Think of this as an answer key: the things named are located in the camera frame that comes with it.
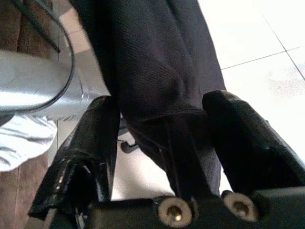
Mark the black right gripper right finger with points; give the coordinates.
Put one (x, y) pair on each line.
(247, 148)

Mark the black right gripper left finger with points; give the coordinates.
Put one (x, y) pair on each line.
(95, 133)

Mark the black garment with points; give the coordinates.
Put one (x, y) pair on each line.
(147, 59)

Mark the dark wood cabinet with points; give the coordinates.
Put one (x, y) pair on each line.
(14, 202)

